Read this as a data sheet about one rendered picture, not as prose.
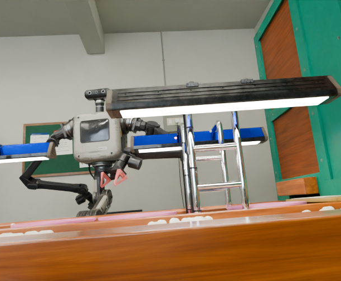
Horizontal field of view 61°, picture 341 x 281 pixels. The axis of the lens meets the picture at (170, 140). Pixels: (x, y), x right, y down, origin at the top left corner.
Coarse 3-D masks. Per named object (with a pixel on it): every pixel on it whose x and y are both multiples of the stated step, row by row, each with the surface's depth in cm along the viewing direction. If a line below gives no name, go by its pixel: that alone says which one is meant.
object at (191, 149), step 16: (192, 128) 93; (192, 144) 91; (224, 144) 92; (240, 144) 92; (192, 160) 90; (240, 160) 91; (192, 176) 89; (240, 176) 90; (192, 192) 89; (240, 192) 90; (192, 208) 88
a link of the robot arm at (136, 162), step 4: (128, 148) 161; (124, 152) 158; (128, 152) 158; (132, 156) 158; (132, 160) 152; (136, 160) 152; (140, 160) 153; (128, 164) 153; (132, 164) 152; (136, 164) 151; (140, 164) 155; (136, 168) 152
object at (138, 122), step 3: (135, 117) 203; (138, 117) 206; (135, 120) 203; (138, 120) 204; (141, 120) 204; (135, 123) 203; (138, 123) 202; (141, 123) 203; (144, 123) 203; (135, 126) 203; (138, 126) 202; (141, 126) 203; (144, 126) 202; (132, 129) 202; (135, 129) 204; (138, 129) 204; (141, 129) 204; (144, 129) 206; (135, 132) 209
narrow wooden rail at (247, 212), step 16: (256, 208) 84; (272, 208) 82; (288, 208) 82; (304, 208) 82; (320, 208) 82; (336, 208) 82; (64, 224) 80; (80, 224) 80; (96, 224) 80; (112, 224) 80; (128, 224) 80; (144, 224) 80
